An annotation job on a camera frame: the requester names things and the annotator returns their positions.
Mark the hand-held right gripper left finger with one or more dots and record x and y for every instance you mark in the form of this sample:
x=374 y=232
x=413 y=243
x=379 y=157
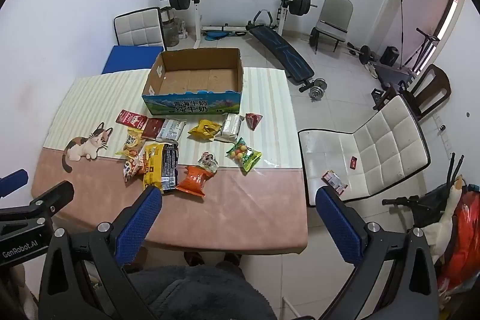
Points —
x=138 y=226

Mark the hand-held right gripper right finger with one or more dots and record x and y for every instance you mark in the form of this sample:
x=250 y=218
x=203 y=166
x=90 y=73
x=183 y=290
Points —
x=339 y=226

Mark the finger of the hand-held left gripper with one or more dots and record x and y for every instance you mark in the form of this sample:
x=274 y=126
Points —
x=11 y=182
x=56 y=197

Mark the panda cartoon snack packet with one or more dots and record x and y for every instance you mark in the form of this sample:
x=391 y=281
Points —
x=132 y=167

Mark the large yellow black snack packet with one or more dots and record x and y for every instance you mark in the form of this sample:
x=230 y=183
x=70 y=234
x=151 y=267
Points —
x=159 y=166

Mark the brown orange snack packet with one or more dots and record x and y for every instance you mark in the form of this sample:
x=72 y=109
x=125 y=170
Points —
x=133 y=142

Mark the small white portrait packet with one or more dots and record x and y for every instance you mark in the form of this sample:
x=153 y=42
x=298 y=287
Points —
x=208 y=161

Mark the small yellow snack packet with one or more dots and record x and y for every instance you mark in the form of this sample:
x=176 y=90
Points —
x=204 y=128

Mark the cardboard box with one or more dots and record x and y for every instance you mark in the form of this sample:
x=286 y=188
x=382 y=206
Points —
x=195 y=80

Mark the pink white snack packet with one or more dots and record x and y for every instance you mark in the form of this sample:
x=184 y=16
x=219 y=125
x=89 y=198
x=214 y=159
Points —
x=333 y=182

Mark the person's slipper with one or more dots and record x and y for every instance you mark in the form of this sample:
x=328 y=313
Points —
x=194 y=259

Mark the small red card packet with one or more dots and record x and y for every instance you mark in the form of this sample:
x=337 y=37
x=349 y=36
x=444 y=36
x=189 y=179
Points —
x=353 y=162

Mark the person's dark fleece clothing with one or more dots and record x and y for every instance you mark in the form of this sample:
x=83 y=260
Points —
x=195 y=290

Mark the white padded chair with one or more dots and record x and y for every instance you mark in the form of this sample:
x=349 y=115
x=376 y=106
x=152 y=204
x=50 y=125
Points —
x=378 y=147
x=138 y=27

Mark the white grey snack packet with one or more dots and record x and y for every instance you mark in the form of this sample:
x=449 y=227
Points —
x=171 y=129

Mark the green packet with yellow balls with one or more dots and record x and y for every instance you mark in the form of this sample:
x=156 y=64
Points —
x=243 y=154

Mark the white goose plush toy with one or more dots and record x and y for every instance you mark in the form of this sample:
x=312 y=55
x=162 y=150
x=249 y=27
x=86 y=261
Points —
x=455 y=192

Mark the red bag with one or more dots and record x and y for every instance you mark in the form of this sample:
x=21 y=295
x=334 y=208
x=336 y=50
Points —
x=465 y=241

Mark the red triangular snack packet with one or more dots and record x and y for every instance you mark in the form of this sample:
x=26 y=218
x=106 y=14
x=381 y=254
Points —
x=254 y=120

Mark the chrome dumbbell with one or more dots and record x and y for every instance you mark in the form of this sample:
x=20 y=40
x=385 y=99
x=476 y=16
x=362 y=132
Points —
x=318 y=88

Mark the blue floor mat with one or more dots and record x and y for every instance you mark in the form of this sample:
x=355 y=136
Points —
x=127 y=59

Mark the dark flat panel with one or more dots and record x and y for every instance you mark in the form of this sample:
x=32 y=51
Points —
x=393 y=75

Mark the black floor dumbbell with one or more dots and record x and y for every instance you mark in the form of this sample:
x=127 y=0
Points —
x=363 y=54

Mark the dark wooden chair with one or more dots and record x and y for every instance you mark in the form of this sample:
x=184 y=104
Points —
x=438 y=80

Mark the black speaker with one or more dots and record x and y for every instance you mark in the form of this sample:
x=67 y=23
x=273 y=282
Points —
x=390 y=55

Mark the black sit-up bench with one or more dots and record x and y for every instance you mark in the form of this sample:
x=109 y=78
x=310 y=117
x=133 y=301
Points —
x=285 y=50

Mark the clear water jug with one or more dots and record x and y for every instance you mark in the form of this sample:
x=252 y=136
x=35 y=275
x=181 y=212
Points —
x=171 y=31

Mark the black folding stand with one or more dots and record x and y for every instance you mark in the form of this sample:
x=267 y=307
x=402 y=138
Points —
x=425 y=42

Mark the teal exercise pad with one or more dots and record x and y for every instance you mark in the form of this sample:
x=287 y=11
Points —
x=214 y=36

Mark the grey chair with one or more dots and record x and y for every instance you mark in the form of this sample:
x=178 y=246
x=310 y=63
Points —
x=335 y=14

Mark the white squat rack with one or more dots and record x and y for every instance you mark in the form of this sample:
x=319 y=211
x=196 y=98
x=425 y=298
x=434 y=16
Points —
x=196 y=20

